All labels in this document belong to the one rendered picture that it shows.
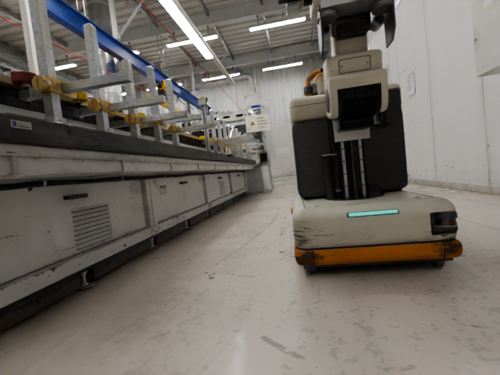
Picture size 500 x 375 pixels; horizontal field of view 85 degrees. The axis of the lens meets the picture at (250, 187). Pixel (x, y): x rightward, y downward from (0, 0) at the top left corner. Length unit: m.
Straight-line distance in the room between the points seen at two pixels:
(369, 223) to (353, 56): 0.67
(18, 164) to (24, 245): 0.40
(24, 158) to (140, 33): 8.69
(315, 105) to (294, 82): 11.01
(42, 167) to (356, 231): 1.14
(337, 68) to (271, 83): 11.32
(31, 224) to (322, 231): 1.15
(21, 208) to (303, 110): 1.28
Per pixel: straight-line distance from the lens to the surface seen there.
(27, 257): 1.38
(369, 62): 1.29
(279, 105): 12.30
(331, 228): 1.15
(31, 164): 1.11
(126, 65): 1.67
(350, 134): 1.39
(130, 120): 1.56
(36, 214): 1.40
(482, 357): 0.87
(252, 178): 5.84
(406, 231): 1.22
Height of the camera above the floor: 0.46
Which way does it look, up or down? 3 degrees down
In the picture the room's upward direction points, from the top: 6 degrees counter-clockwise
